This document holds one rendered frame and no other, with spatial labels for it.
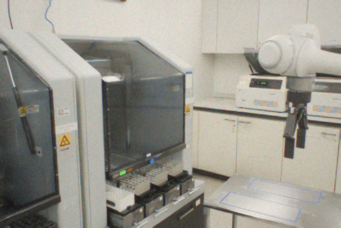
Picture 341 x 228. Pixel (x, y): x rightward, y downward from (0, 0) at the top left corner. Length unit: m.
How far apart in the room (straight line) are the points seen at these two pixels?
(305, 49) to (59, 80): 0.84
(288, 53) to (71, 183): 0.94
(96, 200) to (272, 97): 2.44
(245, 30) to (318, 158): 1.60
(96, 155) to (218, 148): 2.60
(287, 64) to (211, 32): 3.22
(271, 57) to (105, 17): 2.17
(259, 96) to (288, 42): 2.65
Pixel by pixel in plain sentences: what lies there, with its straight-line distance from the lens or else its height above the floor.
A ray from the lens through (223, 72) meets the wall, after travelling 4.41.
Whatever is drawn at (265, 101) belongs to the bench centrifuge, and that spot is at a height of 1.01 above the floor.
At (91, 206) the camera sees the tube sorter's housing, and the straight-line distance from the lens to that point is 1.49.
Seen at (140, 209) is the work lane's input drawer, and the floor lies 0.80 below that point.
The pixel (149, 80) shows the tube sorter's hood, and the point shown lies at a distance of 1.60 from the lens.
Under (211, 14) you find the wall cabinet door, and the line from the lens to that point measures 4.13.
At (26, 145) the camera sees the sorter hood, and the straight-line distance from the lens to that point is 1.21.
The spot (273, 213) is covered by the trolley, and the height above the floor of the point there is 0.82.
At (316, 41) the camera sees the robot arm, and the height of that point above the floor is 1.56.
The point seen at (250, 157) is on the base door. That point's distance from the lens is 3.74.
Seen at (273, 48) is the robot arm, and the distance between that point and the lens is 0.92.
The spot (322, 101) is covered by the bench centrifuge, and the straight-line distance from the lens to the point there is 3.40.
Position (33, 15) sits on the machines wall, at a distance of 2.53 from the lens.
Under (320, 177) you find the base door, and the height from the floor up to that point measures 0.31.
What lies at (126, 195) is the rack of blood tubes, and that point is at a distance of 1.58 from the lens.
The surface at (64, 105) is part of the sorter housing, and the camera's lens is 1.29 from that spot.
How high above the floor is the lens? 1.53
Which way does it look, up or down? 11 degrees down
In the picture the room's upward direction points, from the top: straight up
